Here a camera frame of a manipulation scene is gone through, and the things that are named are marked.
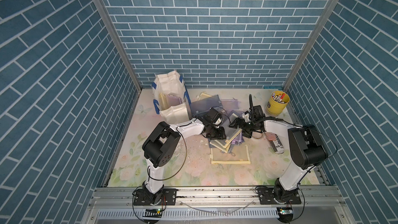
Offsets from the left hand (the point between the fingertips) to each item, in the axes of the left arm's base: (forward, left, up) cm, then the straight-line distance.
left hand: (227, 138), depth 89 cm
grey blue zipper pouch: (+29, +16, -6) cm, 34 cm away
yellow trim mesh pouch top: (+22, +40, +5) cm, 46 cm away
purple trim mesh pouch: (+27, +36, +2) cm, 45 cm away
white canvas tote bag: (+36, +36, +11) cm, 52 cm away
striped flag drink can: (-1, -27, 0) cm, 27 cm away
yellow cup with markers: (+20, -32, +10) cm, 39 cm away
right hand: (+7, -5, -1) cm, 9 cm away
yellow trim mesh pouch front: (-8, -7, -5) cm, 12 cm away
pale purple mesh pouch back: (+29, -6, -4) cm, 30 cm away
